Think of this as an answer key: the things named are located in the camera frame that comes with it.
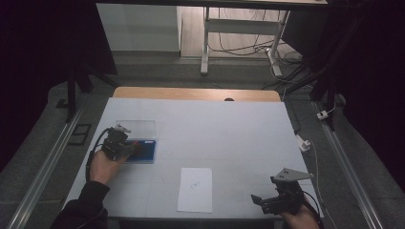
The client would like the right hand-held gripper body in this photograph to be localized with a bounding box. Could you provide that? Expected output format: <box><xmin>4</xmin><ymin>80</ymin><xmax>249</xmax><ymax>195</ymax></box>
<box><xmin>260</xmin><ymin>167</ymin><xmax>315</xmax><ymax>216</ymax></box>

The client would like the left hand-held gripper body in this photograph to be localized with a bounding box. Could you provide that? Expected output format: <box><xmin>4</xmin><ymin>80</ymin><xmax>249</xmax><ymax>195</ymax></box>
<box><xmin>100</xmin><ymin>124</ymin><xmax>136</xmax><ymax>162</ymax></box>

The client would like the blue ink pad box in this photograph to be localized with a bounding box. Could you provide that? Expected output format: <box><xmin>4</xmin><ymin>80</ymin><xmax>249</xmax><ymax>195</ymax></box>
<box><xmin>116</xmin><ymin>119</ymin><xmax>160</xmax><ymax>165</ymax></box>

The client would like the person's left hand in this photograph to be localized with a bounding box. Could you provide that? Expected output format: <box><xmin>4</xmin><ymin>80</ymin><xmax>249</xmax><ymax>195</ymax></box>
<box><xmin>88</xmin><ymin>148</ymin><xmax>129</xmax><ymax>186</ymax></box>

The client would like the person's right hand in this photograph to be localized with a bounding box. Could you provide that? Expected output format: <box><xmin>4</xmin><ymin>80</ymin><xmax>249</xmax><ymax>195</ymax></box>
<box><xmin>279</xmin><ymin>197</ymin><xmax>321</xmax><ymax>229</ymax></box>

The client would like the white power adapter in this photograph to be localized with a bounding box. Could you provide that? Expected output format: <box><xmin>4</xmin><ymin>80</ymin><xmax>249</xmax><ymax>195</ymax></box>
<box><xmin>295</xmin><ymin>134</ymin><xmax>312</xmax><ymax>153</ymax></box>

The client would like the white paper sheet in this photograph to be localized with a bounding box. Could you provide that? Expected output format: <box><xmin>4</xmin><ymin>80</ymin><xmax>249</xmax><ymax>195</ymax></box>
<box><xmin>176</xmin><ymin>167</ymin><xmax>214</xmax><ymax>215</ymax></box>

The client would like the small black floor plate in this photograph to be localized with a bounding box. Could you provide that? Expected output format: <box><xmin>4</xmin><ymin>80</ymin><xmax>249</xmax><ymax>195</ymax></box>
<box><xmin>54</xmin><ymin>98</ymin><xmax>70</xmax><ymax>110</ymax></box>

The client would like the black metal stand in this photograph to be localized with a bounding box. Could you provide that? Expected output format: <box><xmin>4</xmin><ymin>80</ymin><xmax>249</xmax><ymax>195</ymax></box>
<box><xmin>64</xmin><ymin>61</ymin><xmax>119</xmax><ymax>124</ymax></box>
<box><xmin>286</xmin><ymin>60</ymin><xmax>339</xmax><ymax>132</ymax></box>

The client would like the white table cover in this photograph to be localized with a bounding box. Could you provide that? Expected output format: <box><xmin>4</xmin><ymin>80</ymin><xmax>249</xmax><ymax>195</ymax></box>
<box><xmin>65</xmin><ymin>96</ymin><xmax>324</xmax><ymax>221</ymax></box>

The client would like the wooden table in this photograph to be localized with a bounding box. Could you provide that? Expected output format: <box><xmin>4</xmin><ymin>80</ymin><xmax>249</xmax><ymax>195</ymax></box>
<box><xmin>113</xmin><ymin>86</ymin><xmax>282</xmax><ymax>103</ymax></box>

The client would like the black curtain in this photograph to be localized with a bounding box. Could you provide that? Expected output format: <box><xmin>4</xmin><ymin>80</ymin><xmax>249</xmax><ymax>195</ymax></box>
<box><xmin>281</xmin><ymin>0</ymin><xmax>405</xmax><ymax>194</ymax></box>
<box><xmin>0</xmin><ymin>0</ymin><xmax>119</xmax><ymax>175</ymax></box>

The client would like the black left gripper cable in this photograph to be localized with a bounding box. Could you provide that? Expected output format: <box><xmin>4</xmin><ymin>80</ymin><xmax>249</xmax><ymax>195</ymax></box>
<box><xmin>84</xmin><ymin>127</ymin><xmax>115</xmax><ymax>184</ymax></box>

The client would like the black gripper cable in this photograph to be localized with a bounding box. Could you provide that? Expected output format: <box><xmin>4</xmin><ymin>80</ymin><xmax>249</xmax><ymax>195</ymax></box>
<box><xmin>84</xmin><ymin>127</ymin><xmax>115</xmax><ymax>184</ymax></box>
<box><xmin>301</xmin><ymin>190</ymin><xmax>325</xmax><ymax>229</ymax></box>

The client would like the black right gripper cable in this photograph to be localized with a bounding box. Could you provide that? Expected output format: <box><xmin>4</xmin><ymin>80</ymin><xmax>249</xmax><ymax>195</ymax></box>
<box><xmin>301</xmin><ymin>190</ymin><xmax>325</xmax><ymax>229</ymax></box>

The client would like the white cable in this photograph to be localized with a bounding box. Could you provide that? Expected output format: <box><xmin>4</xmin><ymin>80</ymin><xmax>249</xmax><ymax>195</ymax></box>
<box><xmin>307</xmin><ymin>140</ymin><xmax>339</xmax><ymax>229</ymax></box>

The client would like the aluminium rail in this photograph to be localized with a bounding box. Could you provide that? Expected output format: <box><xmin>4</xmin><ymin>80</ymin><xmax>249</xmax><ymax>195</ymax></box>
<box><xmin>312</xmin><ymin>100</ymin><xmax>387</xmax><ymax>229</ymax></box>
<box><xmin>6</xmin><ymin>106</ymin><xmax>86</xmax><ymax>229</ymax></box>

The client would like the tangle of floor cables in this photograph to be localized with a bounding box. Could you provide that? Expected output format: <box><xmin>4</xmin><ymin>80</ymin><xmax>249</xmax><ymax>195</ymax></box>
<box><xmin>208</xmin><ymin>8</ymin><xmax>304</xmax><ymax>66</ymax></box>

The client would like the white desk frame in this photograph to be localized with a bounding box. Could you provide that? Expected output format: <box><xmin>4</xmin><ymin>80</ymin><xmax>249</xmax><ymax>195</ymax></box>
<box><xmin>200</xmin><ymin>5</ymin><xmax>291</xmax><ymax>78</ymax></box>

